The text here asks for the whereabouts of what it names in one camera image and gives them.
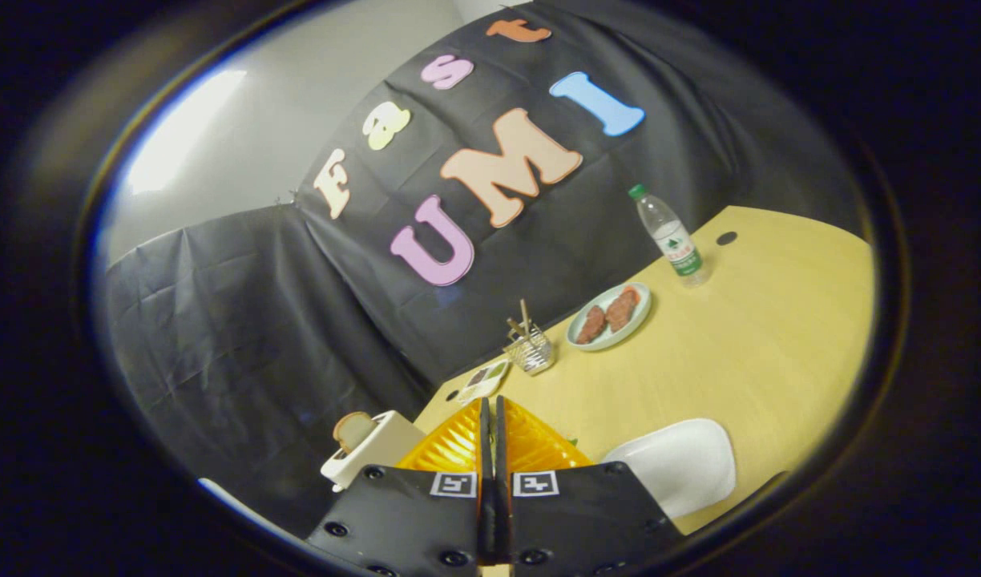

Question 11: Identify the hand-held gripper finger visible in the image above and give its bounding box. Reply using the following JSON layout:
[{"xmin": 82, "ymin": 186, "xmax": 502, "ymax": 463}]
[
  {"xmin": 495, "ymin": 397, "xmax": 688, "ymax": 577},
  {"xmin": 306, "ymin": 397, "xmax": 495, "ymax": 577}
]

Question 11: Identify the small white sauce tray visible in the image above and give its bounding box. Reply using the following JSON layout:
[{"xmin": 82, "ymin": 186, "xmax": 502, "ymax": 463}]
[{"xmin": 457, "ymin": 358, "xmax": 511, "ymax": 404}]

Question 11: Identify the white toaster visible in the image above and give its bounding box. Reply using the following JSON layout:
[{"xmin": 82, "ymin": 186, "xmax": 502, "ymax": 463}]
[{"xmin": 321, "ymin": 410, "xmax": 426, "ymax": 492}]

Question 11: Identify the pale green plate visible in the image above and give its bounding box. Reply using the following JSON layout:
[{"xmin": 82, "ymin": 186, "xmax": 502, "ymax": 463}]
[{"xmin": 565, "ymin": 281, "xmax": 652, "ymax": 353}]

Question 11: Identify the toasted bread slice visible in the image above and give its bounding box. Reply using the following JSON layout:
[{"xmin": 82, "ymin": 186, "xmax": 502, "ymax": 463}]
[{"xmin": 333, "ymin": 412, "xmax": 373, "ymax": 452}]

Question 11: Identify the white plate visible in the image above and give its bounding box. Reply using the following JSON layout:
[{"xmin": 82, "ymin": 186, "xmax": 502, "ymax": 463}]
[{"xmin": 601, "ymin": 418, "xmax": 737, "ymax": 519}]

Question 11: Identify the clear plastic water bottle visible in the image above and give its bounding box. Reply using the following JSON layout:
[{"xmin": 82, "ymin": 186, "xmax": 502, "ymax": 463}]
[{"xmin": 628, "ymin": 184, "xmax": 711, "ymax": 288}]

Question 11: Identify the black backdrop cloth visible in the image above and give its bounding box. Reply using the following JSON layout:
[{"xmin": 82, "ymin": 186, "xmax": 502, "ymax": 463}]
[{"xmin": 102, "ymin": 0, "xmax": 860, "ymax": 538}]

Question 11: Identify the wire mesh utensil holder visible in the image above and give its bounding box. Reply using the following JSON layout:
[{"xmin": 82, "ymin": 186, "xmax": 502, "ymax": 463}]
[{"xmin": 503, "ymin": 327, "xmax": 555, "ymax": 376}]

